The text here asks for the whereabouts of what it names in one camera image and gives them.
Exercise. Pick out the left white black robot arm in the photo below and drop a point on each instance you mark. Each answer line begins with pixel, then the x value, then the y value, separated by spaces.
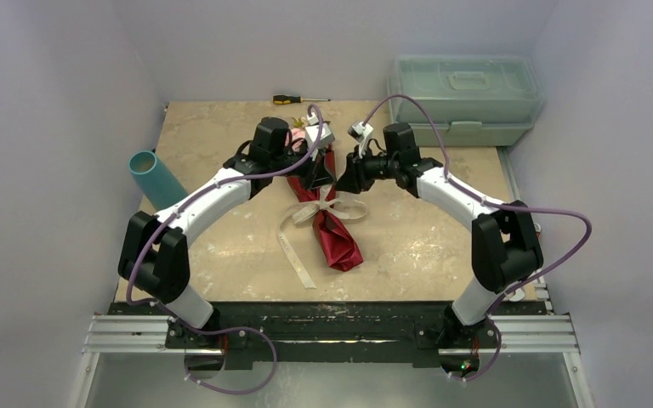
pixel 155 251

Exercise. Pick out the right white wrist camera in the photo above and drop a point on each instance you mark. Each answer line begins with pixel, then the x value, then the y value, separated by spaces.
pixel 362 133

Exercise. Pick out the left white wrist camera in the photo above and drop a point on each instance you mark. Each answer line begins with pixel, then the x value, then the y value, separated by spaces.
pixel 316 133

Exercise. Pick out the pink flower bouquet red wrap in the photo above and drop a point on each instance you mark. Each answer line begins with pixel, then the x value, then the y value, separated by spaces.
pixel 339 247

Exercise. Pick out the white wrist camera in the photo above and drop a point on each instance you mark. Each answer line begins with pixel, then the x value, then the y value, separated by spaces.
pixel 362 133
pixel 316 133

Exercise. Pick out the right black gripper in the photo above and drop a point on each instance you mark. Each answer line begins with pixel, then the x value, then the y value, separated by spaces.
pixel 357 172

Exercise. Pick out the yellow black screwdriver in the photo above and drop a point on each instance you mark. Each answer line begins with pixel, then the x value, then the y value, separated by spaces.
pixel 283 99

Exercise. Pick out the cream printed ribbon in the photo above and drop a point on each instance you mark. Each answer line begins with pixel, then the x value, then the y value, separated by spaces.
pixel 345 207

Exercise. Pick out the teal cylindrical vase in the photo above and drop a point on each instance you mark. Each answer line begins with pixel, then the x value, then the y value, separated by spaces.
pixel 158 184

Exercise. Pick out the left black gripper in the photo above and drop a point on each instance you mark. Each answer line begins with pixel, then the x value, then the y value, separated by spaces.
pixel 316 172

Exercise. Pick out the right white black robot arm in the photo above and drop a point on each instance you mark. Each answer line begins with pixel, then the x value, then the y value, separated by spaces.
pixel 504 243

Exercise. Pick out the green translucent plastic toolbox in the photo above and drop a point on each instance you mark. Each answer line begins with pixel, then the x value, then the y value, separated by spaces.
pixel 457 100

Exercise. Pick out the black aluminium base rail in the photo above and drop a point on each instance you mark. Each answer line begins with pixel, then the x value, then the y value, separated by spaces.
pixel 355 332

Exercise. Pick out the orange handled utility knife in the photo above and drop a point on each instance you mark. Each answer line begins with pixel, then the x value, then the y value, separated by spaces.
pixel 519 294

